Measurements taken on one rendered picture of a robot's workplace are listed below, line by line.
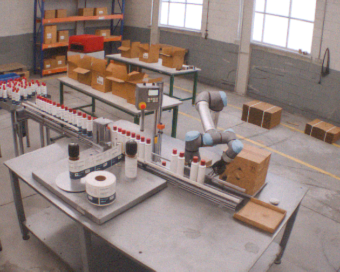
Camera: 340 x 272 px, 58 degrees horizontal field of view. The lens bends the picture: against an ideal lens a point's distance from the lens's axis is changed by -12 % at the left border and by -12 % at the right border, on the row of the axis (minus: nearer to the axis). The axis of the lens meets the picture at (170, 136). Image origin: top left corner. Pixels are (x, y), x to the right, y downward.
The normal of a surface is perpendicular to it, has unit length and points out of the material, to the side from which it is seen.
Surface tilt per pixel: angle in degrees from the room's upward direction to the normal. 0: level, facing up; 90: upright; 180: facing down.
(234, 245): 0
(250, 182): 90
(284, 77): 90
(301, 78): 90
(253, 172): 90
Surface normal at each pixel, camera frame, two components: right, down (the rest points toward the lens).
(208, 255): 0.07, -0.92
